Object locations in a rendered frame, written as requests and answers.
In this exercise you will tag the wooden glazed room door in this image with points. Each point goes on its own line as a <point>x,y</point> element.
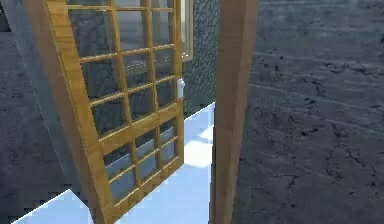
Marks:
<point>140,127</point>

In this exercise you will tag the pale framed window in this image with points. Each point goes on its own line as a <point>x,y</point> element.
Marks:
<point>187,30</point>

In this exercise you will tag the wooden door frame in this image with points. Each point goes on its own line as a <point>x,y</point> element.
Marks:
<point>230,110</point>

